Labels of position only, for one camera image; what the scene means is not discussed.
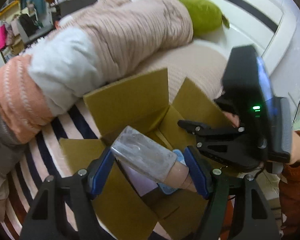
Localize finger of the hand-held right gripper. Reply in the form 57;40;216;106
177;120;246;137
196;134;251;170

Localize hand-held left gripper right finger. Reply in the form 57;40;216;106
184;146;282;240

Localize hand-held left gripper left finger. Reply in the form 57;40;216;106
19;146;115;240

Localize blue square device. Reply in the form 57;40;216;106
156;149;188;195

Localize purple carton box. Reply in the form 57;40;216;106
126;164;161;197

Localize clear-capped beige foundation bottle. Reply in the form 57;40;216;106
110;126;198;193

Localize brown cardboard box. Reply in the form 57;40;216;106
58;67;241;240

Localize person's right forearm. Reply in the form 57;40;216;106
277;129;300;236

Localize person's right hand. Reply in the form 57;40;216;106
223;111;241;128

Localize beige pillow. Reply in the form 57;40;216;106
142;43;231;101

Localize white bed headboard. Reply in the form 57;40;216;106
100;0;298;77

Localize green pillow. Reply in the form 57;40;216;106
172;0;231;37

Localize pink and grey quilt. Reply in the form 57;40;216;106
0;0;194;227

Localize black hanging clothes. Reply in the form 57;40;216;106
18;13;37;37

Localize pink bag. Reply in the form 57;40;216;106
0;21;7;51

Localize yellow shelf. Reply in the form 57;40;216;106
0;0;21;13

